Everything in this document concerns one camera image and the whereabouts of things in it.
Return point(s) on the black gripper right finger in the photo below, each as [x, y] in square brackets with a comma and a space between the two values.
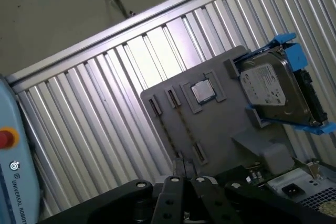
[210, 203]

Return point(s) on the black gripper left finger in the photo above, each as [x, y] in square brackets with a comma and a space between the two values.
[169, 200]

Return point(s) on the grey parts rack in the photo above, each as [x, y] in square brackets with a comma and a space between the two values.
[220, 124]

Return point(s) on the silver CPU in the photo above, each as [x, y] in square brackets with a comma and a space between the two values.
[202, 91]

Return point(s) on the black open PC case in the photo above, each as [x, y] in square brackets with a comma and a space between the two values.
[326, 174]

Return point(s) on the silver hard disk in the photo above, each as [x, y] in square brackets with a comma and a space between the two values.
[265, 85]

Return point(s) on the pale blue teach pendant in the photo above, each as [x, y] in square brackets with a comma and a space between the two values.
[18, 182]

